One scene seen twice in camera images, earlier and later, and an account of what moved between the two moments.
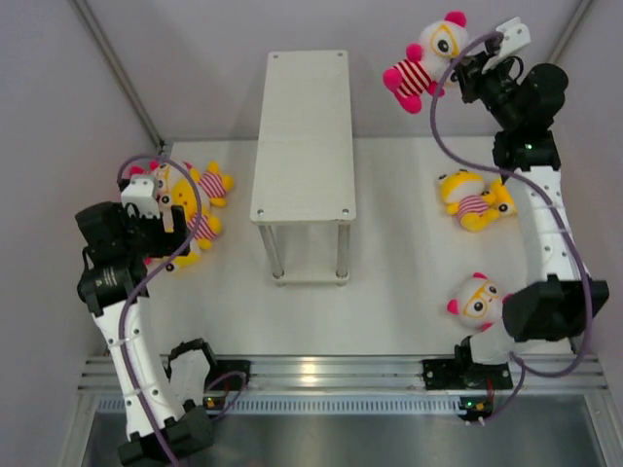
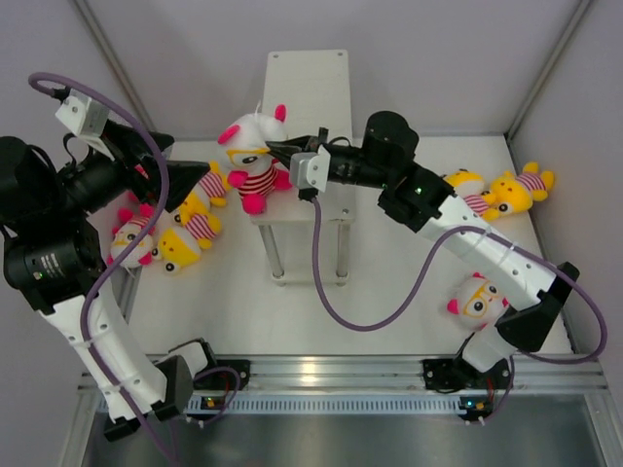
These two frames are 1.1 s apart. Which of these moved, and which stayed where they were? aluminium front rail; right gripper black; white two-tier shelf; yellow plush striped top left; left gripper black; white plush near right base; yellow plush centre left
Moved: left gripper black; right gripper black
Stayed: yellow plush striped top left; white two-tier shelf; yellow plush centre left; aluminium front rail; white plush near right base
